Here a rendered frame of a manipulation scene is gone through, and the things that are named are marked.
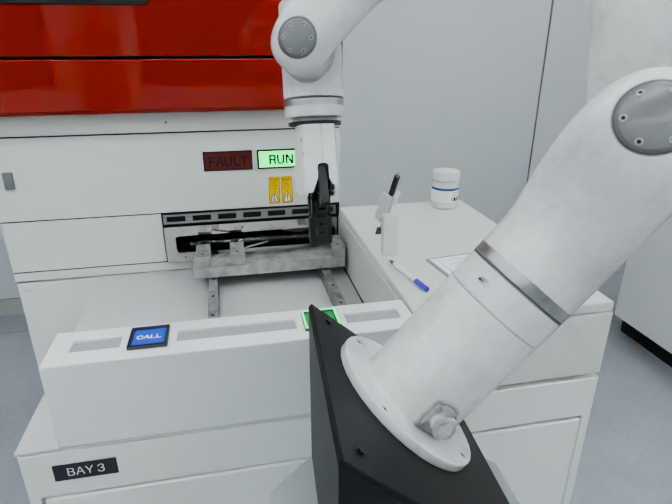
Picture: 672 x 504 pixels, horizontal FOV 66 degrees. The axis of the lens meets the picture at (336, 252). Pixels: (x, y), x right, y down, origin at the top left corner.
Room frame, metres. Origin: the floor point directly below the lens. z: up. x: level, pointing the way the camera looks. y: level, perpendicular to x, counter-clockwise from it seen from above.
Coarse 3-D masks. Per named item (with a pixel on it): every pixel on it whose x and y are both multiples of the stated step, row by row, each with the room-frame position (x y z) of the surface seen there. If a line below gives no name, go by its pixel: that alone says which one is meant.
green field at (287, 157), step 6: (288, 150) 1.29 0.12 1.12; (294, 150) 1.29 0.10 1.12; (264, 156) 1.28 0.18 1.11; (270, 156) 1.28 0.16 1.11; (276, 156) 1.28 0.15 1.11; (282, 156) 1.29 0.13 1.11; (288, 156) 1.29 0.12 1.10; (294, 156) 1.29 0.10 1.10; (264, 162) 1.28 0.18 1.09; (270, 162) 1.28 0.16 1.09; (276, 162) 1.28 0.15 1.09; (282, 162) 1.29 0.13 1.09; (288, 162) 1.29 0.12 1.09; (294, 162) 1.29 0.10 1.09
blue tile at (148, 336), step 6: (138, 330) 0.69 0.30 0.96; (144, 330) 0.69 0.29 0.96; (150, 330) 0.69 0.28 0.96; (156, 330) 0.69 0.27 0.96; (162, 330) 0.69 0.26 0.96; (138, 336) 0.67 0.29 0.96; (144, 336) 0.67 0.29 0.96; (150, 336) 0.67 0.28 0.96; (156, 336) 0.67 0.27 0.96; (162, 336) 0.67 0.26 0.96; (132, 342) 0.65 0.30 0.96; (138, 342) 0.65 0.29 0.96; (144, 342) 0.65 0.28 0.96; (150, 342) 0.65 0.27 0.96; (156, 342) 0.65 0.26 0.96
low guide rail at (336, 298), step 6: (318, 270) 1.21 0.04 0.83; (324, 270) 1.16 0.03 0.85; (324, 276) 1.13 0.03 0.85; (330, 276) 1.13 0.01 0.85; (324, 282) 1.13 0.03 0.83; (330, 282) 1.09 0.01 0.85; (330, 288) 1.06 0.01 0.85; (336, 288) 1.06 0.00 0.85; (330, 294) 1.06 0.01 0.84; (336, 294) 1.03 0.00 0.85; (330, 300) 1.06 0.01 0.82; (336, 300) 1.00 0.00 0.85; (342, 300) 1.00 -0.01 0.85
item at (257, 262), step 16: (224, 256) 1.18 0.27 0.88; (256, 256) 1.18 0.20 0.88; (272, 256) 1.18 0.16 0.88; (288, 256) 1.18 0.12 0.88; (304, 256) 1.18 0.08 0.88; (320, 256) 1.18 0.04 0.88; (208, 272) 1.11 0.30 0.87; (224, 272) 1.12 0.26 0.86; (240, 272) 1.13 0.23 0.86; (256, 272) 1.14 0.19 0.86; (272, 272) 1.14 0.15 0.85
